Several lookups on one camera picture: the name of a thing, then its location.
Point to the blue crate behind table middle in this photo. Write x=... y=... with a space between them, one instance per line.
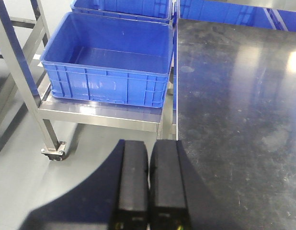
x=237 y=14

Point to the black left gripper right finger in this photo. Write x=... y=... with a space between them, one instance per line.
x=167 y=203

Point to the steel wheeled cart left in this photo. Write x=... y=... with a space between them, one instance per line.
x=44 y=107

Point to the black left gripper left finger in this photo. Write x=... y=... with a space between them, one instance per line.
x=131 y=211

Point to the blue crate far on cart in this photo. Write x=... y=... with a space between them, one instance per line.
x=143 y=10

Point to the blue bin beside table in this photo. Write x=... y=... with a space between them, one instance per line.
x=109 y=60

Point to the cart caster wheel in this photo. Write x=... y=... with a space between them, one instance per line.
x=57 y=155

